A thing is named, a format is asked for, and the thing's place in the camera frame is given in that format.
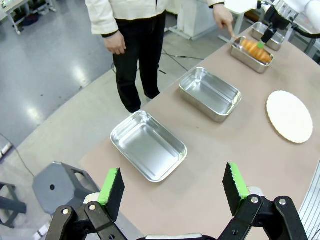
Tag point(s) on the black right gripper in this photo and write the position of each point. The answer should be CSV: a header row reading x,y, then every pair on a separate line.
x,y
278,21

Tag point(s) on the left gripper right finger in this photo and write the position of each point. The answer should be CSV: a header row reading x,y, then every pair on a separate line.
x,y
250,220

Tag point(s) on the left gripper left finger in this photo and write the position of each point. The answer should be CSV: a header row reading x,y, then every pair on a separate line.
x,y
110,205

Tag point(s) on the golden croissant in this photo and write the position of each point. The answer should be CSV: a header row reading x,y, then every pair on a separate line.
x,y
252,48

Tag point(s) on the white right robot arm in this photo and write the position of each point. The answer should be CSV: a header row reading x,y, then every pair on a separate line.
x,y
312,10

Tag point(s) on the person's left forearm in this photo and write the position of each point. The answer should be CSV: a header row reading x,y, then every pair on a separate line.
x,y
216,3

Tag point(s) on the person's right forearm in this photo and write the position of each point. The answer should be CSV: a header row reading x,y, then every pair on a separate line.
x,y
103,22

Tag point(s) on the steel rectangular container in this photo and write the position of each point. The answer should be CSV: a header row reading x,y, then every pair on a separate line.
x,y
150,147
210,92
250,62
277,42

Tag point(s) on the person's left hand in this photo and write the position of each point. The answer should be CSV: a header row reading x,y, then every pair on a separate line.
x,y
223,16

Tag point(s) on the person's right hand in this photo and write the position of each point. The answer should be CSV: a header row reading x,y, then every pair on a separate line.
x,y
116,43

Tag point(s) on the grey plastic stool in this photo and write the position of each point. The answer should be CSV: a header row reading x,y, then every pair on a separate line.
x,y
57,185

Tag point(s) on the white scalloped plate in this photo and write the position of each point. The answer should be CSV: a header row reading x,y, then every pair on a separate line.
x,y
290,117

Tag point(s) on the dark metal stool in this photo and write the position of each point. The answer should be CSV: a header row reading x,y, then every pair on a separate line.
x,y
12,207

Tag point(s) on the person's cream jacket torso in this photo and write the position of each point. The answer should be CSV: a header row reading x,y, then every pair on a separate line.
x,y
140,7

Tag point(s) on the person's black trousers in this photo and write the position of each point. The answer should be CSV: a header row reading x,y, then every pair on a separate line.
x,y
135,62

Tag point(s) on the grey workbench white legs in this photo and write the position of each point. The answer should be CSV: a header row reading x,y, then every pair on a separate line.
x,y
12,10

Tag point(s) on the aluminium profile frame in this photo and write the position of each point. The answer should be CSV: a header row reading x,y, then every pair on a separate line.
x,y
312,200

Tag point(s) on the white pedestal base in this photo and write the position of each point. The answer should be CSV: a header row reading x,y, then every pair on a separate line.
x,y
195,17

